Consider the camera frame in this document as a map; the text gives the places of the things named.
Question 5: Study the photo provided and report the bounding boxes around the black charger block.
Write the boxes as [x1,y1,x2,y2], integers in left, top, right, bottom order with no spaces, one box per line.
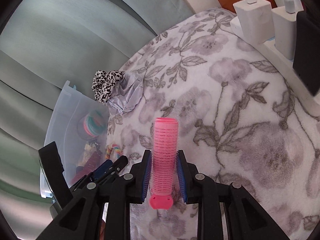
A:
[293,11,319,96]

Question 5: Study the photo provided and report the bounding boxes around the green curtain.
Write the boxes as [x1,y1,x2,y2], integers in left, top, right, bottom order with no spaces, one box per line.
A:
[1,0,192,239]

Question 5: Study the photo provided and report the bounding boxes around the white power strip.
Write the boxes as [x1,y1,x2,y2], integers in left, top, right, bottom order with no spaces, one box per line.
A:
[229,17,320,118]

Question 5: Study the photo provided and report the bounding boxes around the dark red hair claw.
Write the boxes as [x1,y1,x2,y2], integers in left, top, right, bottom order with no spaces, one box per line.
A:
[71,151,102,185]

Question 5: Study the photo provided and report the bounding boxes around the floral fleece blanket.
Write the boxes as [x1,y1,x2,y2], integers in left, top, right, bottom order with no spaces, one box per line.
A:
[107,9,319,239]

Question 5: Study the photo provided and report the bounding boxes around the pink teal hair tie bundle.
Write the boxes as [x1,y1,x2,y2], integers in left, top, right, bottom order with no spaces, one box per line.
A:
[77,109,107,140]

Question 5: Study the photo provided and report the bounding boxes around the rainbow fuzzy hair tie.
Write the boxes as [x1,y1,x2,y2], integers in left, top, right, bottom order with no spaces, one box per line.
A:
[105,143,121,160]

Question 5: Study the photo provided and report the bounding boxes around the leopard print scrunchie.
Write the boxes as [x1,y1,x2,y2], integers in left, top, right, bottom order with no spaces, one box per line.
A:
[92,70,125,103]

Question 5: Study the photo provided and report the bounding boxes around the pink hair roller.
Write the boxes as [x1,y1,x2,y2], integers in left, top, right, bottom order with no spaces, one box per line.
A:
[149,118,178,210]

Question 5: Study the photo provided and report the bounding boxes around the grey silver scrunchie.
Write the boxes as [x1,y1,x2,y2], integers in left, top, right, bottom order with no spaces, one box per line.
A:
[106,72,144,115]

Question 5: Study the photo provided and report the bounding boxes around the clear plastic storage box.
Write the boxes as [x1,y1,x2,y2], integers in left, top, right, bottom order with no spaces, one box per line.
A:
[44,80,109,187]

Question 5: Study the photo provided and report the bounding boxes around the white charger adapter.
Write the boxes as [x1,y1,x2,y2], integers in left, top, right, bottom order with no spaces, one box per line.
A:
[233,0,274,45]
[272,0,303,60]

